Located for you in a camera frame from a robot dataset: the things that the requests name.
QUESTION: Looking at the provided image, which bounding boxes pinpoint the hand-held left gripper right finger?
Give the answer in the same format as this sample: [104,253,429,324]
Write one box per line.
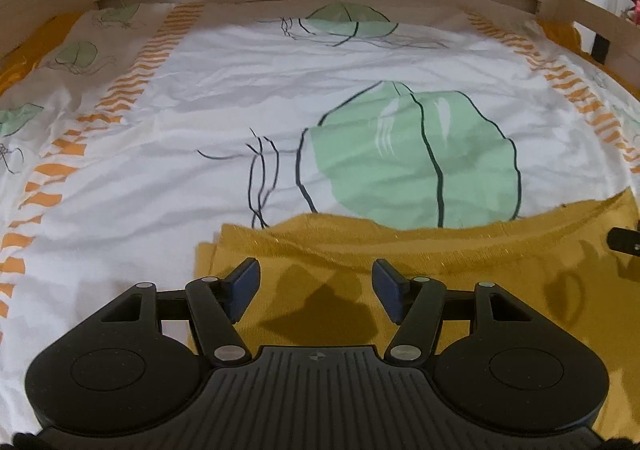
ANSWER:
[372,259,533,363]

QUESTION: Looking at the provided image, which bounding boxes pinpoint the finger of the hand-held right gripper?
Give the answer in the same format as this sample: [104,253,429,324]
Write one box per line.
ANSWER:
[606,227,640,257]

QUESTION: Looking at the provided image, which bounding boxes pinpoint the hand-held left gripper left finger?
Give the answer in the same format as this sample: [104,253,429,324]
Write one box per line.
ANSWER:
[100,257,262,363]

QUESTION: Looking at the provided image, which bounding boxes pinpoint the mustard yellow knit sweater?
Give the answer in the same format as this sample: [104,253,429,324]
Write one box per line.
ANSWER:
[192,187,640,441]

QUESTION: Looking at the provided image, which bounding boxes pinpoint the white printed duvet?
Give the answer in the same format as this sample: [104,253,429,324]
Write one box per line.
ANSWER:
[0,0,640,436]

